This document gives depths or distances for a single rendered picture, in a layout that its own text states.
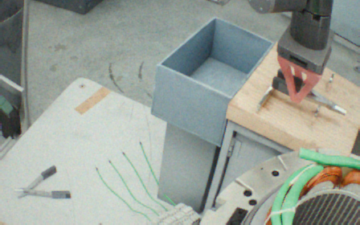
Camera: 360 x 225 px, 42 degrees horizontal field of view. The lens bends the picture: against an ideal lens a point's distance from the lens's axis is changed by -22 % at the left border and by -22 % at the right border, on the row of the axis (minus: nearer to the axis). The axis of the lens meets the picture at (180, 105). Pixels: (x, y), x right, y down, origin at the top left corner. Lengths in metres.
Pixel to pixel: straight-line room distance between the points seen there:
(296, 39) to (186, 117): 0.22
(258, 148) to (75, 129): 0.43
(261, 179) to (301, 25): 0.19
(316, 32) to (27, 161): 0.62
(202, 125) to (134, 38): 1.95
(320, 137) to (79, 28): 2.19
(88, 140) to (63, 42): 1.67
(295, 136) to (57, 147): 0.50
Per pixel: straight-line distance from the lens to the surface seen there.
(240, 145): 0.77
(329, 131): 0.73
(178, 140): 0.85
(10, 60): 2.05
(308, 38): 0.65
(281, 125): 0.71
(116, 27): 2.79
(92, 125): 1.09
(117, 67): 2.51
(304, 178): 0.53
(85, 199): 0.95
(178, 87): 0.76
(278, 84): 0.72
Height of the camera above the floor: 1.52
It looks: 40 degrees down
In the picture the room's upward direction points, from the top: 9 degrees clockwise
